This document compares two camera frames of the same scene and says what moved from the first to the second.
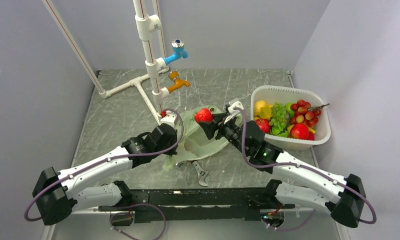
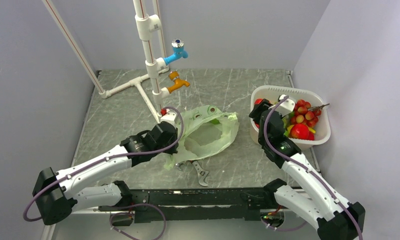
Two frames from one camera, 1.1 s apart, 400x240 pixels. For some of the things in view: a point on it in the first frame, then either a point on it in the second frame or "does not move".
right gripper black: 210,128 → 256,114
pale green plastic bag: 193,143 does not move
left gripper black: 172,152 does not move
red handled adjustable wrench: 201,173 does not move
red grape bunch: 304,114 does not move
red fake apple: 203,115 → 258,101
